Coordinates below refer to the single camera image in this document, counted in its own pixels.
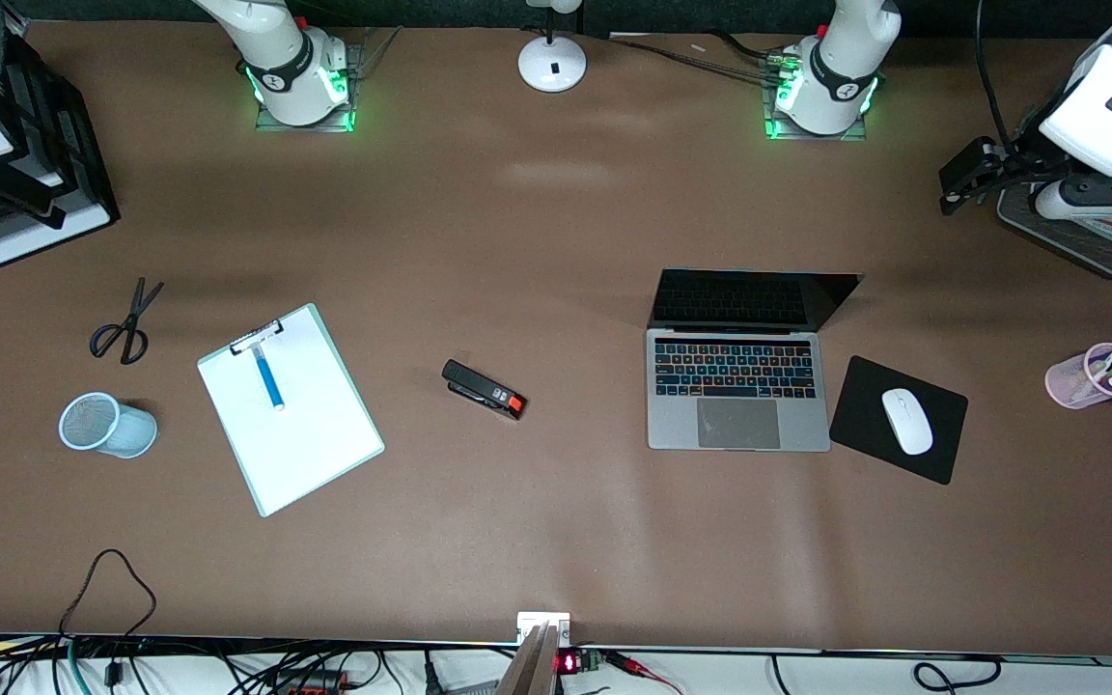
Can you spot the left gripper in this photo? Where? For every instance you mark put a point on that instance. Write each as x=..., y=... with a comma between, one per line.
x=1022, y=156

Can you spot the blue marker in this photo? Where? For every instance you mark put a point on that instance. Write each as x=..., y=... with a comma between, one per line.
x=269, y=381

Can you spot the silver laptop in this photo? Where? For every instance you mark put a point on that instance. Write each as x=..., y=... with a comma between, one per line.
x=739, y=425

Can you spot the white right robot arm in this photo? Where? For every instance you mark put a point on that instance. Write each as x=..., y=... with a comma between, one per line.
x=286, y=58

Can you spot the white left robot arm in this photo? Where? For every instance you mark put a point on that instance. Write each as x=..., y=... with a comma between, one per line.
x=836, y=68

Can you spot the black stacked paper tray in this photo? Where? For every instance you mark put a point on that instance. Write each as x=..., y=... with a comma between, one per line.
x=44, y=236

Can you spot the black mesh desk organizer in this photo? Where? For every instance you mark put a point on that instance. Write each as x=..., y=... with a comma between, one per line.
x=1077, y=246

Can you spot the black scissors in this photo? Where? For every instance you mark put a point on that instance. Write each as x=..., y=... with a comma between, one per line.
x=134, y=317

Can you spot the pink mesh pen cup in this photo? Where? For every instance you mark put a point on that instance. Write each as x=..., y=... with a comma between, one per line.
x=1068, y=386

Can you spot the blue mesh pen cup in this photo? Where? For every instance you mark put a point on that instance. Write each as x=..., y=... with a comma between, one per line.
x=126, y=430

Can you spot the white computer mouse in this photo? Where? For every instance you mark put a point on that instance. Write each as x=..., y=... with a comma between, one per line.
x=906, y=422

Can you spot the black mouse pad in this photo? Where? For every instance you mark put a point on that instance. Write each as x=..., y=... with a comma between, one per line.
x=860, y=415

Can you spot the white paper sheet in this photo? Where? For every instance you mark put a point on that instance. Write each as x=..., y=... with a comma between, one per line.
x=305, y=434

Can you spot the light teal clipboard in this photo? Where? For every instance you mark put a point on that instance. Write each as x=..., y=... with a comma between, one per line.
x=266, y=507

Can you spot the black stapler red tip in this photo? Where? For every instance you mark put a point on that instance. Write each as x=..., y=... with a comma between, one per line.
x=479, y=388

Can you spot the white round lamp base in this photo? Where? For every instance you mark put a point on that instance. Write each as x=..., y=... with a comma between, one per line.
x=552, y=63

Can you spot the orange terminal strip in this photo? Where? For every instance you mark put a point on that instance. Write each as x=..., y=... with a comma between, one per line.
x=310, y=683

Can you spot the small white box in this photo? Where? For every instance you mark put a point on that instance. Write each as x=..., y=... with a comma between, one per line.
x=532, y=620

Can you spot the red clip lead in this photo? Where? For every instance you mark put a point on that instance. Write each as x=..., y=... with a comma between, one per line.
x=633, y=666

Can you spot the red LED display module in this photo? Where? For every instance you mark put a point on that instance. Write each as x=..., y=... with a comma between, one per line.
x=568, y=663

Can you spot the grey metal post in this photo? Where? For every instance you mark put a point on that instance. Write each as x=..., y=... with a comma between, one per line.
x=532, y=666

